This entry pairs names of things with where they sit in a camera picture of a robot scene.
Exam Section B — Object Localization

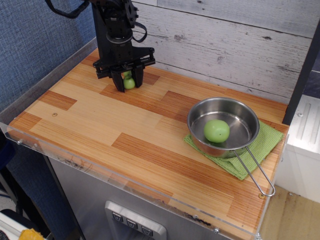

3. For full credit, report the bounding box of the black vertical post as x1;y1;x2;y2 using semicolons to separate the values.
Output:
282;21;320;126
91;3;110;71

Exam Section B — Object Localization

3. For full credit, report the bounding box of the green handled grey spatula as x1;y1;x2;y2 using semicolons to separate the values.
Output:
122;71;136;90

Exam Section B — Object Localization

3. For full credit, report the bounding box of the silver cabinet with button panel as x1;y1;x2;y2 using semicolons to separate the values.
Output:
46;157;252;240

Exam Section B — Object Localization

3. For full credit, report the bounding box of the white box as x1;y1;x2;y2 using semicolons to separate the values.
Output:
275;95;320;203

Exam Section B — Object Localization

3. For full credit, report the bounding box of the black cable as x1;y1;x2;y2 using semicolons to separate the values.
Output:
44;0;91;19

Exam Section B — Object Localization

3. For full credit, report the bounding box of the black and yellow bag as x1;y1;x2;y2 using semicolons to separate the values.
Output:
0;229;45;240

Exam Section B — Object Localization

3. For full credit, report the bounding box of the black left vertical post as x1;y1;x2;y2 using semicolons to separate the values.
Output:
91;3;110;71

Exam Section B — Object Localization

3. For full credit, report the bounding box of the black right vertical post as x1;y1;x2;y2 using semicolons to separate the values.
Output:
282;21;320;126

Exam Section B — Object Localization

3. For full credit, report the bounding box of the clear acrylic edge guard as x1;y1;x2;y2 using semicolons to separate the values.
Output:
0;121;291;240

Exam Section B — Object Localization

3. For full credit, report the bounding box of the green toy apple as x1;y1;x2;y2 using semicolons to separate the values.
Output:
203;119;230;143

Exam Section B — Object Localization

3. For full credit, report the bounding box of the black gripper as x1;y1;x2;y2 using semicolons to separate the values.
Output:
93;40;156;93

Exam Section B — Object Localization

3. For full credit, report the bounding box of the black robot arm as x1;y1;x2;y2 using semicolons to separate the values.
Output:
90;0;155;92

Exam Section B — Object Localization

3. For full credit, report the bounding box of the stainless steel pan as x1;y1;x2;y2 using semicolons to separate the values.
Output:
186;97;276;197

